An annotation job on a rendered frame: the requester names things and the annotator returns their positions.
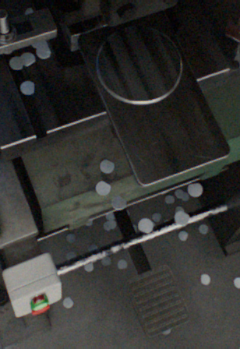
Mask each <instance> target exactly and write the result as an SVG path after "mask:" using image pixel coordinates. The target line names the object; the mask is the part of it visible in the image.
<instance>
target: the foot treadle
mask: <svg viewBox="0 0 240 349"><path fill-rule="evenodd" d="M112 213H113V215H114V219H115V221H117V224H118V227H119V230H120V232H121V233H122V237H123V238H125V237H128V236H130V235H131V234H134V233H136V231H135V229H134V227H133V224H132V221H131V219H130V217H129V216H128V213H127V211H126V209H125V208H124V209H122V210H116V211H113V212H112ZM128 250H129V254H130V255H131V258H132V261H133V264H134V266H135V268H136V272H137V273H138V274H139V275H137V276H135V277H133V278H131V279H129V280H128V281H126V284H125V285H126V288H128V292H129V295H130V297H131V300H132V303H133V306H134V308H135V311H136V312H137V315H138V317H139V320H140V324H141V326H142V328H143V332H145V334H146V336H147V337H154V336H156V335H158V334H160V333H163V332H164V331H167V330H171V329H173V328H175V327H177V326H178V325H180V326H181V325H182V324H183V323H186V322H188V321H189V320H190V316H191V315H190V314H189V311H188V309H187V307H186V304H185V301H183V298H182V295H181V292H180V290H179V288H178V285H177V284H176V282H175V279H174V276H173V274H172V272H171V268H169V267H168V266H167V265H163V266H159V267H156V269H154V270H152V269H151V265H150V264H149V263H148V261H147V257H146V255H145V252H144V250H143V247H142V245H141V243H140V245H136V246H133V247H132V248H129V249H128Z"/></svg>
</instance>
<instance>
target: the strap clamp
mask: <svg viewBox="0 0 240 349"><path fill-rule="evenodd" d="M56 36H57V27H56V25H55V22H54V20H53V17H51V14H50V11H49V9H42V10H39V11H36V12H31V13H28V14H26V15H21V16H17V17H14V18H11V19H9V15H7V12H6V11H5V10H4V9H0V54H3V53H5V54H9V55H10V53H12V51H13V50H16V49H18V48H23V47H26V46H30V45H32V44H36V43H40V42H42V41H46V40H50V39H53V38H55V37H56Z"/></svg>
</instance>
